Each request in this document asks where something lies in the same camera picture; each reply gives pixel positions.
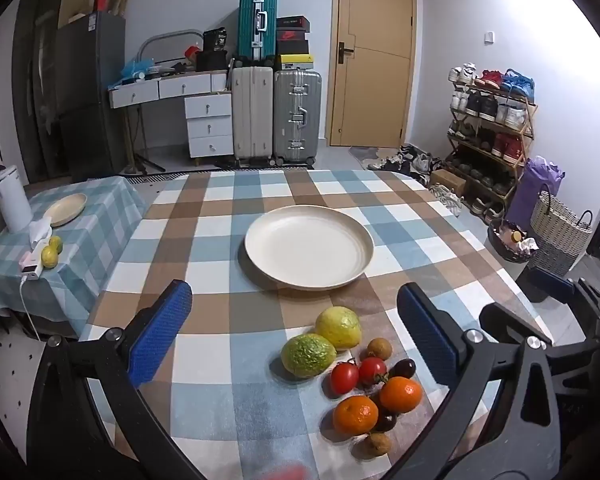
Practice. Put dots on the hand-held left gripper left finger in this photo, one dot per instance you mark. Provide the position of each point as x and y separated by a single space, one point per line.
160 331

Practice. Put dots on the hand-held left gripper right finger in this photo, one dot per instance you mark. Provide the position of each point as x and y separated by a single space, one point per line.
427 331

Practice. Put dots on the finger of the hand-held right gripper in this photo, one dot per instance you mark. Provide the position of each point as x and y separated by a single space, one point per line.
552 281
505 320

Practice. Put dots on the dark plum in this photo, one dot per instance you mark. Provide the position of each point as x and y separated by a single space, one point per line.
386 421
404 367

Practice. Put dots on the brown longan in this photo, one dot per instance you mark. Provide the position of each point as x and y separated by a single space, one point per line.
377 445
380 349

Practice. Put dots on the red tomato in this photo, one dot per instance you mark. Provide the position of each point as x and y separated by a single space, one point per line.
371 370
344 377

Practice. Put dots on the orange mandarin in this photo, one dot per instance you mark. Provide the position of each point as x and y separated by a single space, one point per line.
356 415
401 394

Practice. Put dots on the yellow guava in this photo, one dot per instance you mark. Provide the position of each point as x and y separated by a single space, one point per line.
339 327

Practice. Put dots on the green guava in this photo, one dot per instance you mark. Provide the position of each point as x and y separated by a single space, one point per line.
307 355

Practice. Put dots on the large cream plate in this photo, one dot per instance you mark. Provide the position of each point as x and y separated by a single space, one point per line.
307 247

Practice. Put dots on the grey woven basket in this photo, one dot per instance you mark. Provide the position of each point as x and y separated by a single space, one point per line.
560 235

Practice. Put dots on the brown blue checked tablecloth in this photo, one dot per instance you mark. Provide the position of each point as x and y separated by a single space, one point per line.
205 355

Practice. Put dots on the dark round basket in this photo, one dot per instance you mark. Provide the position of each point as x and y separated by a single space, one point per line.
505 250

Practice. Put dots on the purple bag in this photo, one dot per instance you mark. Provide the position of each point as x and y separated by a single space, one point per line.
530 190

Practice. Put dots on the pale blue checked tablecloth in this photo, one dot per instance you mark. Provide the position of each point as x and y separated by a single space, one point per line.
95 240

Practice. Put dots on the yellow green lemon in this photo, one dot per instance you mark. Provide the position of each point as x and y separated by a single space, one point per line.
55 243
49 257

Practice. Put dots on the white pink power strip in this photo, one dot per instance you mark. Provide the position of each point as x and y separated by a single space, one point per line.
32 265

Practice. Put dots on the brown cardboard box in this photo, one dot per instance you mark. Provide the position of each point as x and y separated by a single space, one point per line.
447 180

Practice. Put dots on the white adapter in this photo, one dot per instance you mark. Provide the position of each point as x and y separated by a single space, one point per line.
41 232

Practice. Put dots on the small beige plate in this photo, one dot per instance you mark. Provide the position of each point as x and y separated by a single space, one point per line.
65 209

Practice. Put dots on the white perforated board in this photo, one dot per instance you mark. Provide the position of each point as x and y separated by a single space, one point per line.
10 385

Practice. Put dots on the pile of shoes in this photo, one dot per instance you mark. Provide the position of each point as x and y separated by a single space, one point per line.
410 162

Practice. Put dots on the rows of shoes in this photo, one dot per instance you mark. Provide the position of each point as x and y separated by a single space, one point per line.
490 107

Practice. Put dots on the grey door mat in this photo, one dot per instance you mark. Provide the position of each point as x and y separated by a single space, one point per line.
362 156

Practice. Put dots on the white kettle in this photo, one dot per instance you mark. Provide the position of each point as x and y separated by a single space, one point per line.
12 200

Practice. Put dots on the white drawer cabinet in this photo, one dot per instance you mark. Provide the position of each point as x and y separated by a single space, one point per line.
209 125

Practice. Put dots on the cream suitcase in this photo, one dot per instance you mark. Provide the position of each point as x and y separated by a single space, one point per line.
252 112

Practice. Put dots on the white desk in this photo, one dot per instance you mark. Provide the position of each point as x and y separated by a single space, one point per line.
145 89

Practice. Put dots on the dark grey fridge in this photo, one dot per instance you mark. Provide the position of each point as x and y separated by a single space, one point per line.
90 90

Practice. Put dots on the wooden door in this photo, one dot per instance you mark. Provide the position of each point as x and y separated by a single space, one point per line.
375 85

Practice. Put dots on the silver suitcase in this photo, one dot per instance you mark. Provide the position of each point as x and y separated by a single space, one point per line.
297 115

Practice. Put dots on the blue plastic bag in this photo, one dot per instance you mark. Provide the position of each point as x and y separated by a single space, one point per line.
135 69

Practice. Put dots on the red cap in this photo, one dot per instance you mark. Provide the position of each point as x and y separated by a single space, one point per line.
192 52

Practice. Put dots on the black bag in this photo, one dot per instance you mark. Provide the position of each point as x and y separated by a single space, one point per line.
215 50

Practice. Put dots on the yellow black shoe box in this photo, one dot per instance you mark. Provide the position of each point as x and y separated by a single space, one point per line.
295 62

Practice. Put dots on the teal suitcase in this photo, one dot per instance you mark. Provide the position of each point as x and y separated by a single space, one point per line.
257 25

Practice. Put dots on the black red shoe box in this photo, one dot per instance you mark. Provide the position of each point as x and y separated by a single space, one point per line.
292 22

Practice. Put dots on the silver arched frame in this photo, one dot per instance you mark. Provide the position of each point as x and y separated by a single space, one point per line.
172 34

